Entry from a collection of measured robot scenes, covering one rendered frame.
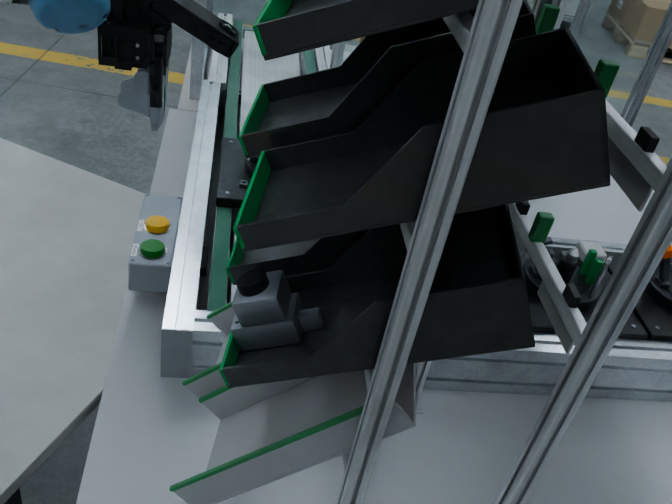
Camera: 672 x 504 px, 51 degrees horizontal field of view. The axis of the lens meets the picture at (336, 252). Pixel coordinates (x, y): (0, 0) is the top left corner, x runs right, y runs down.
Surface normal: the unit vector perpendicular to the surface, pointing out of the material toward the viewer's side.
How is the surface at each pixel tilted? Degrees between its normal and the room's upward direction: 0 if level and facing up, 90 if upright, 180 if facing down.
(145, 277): 90
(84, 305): 0
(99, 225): 0
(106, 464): 0
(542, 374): 90
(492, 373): 90
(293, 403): 45
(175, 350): 90
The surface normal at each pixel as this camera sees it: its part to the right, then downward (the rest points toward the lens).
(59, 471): 0.17, -0.79
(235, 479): -0.09, 0.58
